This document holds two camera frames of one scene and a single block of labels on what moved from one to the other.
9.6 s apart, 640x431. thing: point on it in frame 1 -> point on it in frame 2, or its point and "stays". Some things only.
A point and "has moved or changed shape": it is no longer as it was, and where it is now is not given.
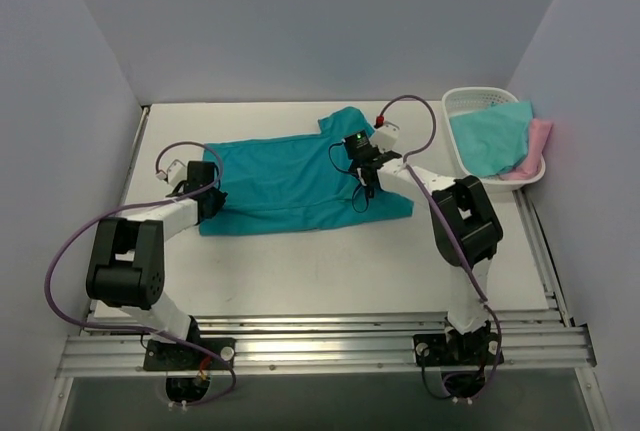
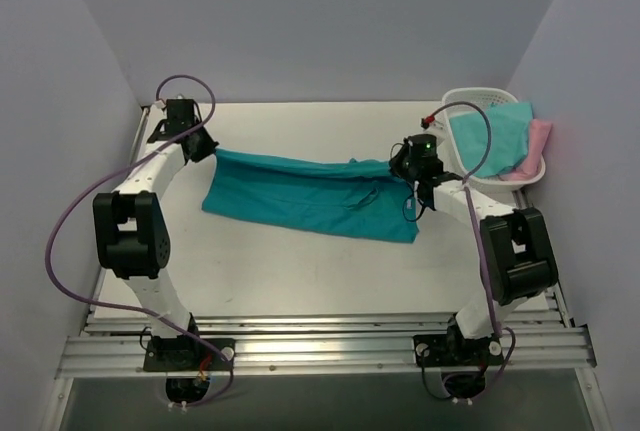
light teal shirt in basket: (494, 140) stays
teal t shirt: (297, 182) has moved or changed shape
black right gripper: (368, 169) -> (400, 165)
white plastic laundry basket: (467, 99) stays
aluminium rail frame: (109, 344) stays
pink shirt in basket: (538, 132) stays
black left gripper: (215, 196) -> (203, 146)
